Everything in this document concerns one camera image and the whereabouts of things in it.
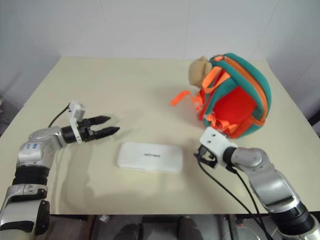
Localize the short black right arm cable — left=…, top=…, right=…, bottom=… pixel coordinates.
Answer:
left=226, top=164, right=266, bottom=240

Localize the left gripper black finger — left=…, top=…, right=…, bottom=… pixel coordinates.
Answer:
left=89, top=115, right=112, bottom=126
left=93, top=126, right=121, bottom=140

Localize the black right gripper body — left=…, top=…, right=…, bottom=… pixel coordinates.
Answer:
left=198, top=144, right=217, bottom=164

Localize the orange and teal backpack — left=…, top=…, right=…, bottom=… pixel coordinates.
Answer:
left=169, top=52, right=273, bottom=140

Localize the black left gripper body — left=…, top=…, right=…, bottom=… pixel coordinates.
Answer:
left=77, top=118, right=98, bottom=143

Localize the dark rounded shape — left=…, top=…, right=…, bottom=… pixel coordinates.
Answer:
left=175, top=215, right=204, bottom=240

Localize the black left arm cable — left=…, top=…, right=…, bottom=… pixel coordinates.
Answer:
left=48, top=103, right=71, bottom=127

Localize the brown plush toy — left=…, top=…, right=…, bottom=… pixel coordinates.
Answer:
left=187, top=56, right=214, bottom=89

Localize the dark object at room edge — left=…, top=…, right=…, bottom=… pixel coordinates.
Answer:
left=0, top=94, right=16, bottom=137

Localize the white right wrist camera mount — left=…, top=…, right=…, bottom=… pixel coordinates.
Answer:
left=199, top=126, right=239, bottom=167

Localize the long black right arm cable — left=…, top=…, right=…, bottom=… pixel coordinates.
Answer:
left=196, top=156, right=272, bottom=240

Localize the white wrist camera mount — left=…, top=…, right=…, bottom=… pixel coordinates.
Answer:
left=66, top=100, right=87, bottom=145
left=199, top=126, right=239, bottom=167

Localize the white flat box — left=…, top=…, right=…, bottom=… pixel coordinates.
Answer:
left=117, top=141, right=184, bottom=175

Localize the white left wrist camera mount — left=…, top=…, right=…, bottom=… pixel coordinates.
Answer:
left=66, top=100, right=87, bottom=145

